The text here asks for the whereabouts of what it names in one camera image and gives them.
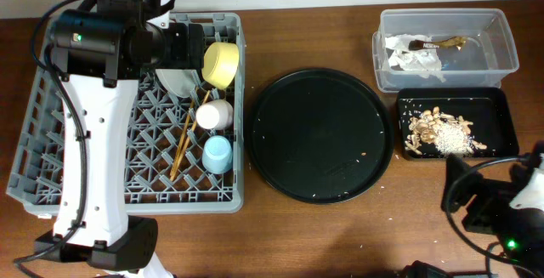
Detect yellow bowl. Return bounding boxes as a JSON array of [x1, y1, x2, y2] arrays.
[[201, 42, 240, 89]]

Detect grey round plate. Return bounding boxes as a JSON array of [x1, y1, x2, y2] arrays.
[[156, 69, 198, 98]]

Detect wooden chopstick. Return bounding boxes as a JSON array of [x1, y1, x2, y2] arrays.
[[170, 100, 195, 181], [176, 116, 197, 176]]

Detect pink plastic cup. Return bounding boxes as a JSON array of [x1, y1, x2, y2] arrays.
[[195, 99, 234, 130]]

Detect white rice pile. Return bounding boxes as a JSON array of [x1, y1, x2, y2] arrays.
[[434, 123, 473, 156]]

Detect brown food scraps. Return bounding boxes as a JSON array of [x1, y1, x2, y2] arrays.
[[404, 106, 488, 156]]

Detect blue plastic cup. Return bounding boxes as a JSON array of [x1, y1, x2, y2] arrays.
[[201, 135, 233, 174]]

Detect white tissue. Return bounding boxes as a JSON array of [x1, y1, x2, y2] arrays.
[[385, 34, 446, 82]]

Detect gold snack wrapper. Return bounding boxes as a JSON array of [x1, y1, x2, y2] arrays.
[[408, 37, 468, 51]]

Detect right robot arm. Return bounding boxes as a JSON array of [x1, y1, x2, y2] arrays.
[[441, 141, 543, 277]]

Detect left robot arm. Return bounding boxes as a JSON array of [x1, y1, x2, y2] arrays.
[[32, 0, 174, 277]]

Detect grey dishwasher rack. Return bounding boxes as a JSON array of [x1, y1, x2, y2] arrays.
[[6, 12, 247, 217]]

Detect black rectangular tray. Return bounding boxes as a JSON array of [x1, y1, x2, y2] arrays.
[[397, 88, 519, 158]]

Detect round black tray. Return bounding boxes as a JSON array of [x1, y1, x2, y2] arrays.
[[244, 68, 394, 204]]

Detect clear plastic bin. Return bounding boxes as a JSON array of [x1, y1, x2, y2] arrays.
[[372, 9, 519, 93]]

